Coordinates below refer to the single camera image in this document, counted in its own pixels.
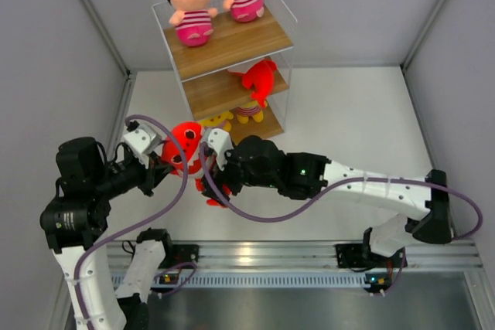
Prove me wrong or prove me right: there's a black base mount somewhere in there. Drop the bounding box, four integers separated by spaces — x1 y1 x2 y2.
159 243 200 270
335 243 388 273

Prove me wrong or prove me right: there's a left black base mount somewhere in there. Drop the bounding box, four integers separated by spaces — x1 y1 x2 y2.
159 243 200 270

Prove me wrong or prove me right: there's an aluminium frame post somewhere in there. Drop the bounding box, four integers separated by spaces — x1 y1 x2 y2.
57 0 132 80
400 0 475 70

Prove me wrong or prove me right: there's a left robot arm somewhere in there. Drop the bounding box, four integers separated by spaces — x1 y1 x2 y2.
39 137 175 329

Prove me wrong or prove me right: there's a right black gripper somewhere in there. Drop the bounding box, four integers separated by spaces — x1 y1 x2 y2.
203 145 280 207

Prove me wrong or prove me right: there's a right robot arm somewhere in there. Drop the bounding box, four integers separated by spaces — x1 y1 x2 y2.
198 130 454 269

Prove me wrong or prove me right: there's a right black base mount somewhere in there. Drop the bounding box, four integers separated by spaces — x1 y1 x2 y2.
335 243 388 273

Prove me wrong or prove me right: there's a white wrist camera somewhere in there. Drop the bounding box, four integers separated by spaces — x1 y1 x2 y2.
201 128 234 171
122 121 162 169

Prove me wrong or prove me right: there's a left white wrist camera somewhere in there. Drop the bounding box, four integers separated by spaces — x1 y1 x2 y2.
122 121 162 169

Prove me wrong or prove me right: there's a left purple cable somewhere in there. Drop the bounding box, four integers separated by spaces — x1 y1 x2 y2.
75 114 198 330

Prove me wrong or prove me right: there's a white wire wooden shelf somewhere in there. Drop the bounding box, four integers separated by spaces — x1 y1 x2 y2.
152 0 298 141

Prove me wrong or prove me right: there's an aluminium frame post right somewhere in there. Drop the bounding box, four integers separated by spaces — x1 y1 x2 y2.
400 0 475 70

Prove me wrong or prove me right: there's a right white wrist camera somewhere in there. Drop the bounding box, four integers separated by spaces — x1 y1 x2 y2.
201 128 234 171

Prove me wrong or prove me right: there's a yellow plush toy striped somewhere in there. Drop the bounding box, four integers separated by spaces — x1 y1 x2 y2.
235 100 264 124

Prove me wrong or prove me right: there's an aluminium frame post left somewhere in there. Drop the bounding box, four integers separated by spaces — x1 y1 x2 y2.
57 0 132 80

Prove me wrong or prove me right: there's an aluminium mounting rail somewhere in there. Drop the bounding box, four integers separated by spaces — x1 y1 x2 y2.
104 240 484 288

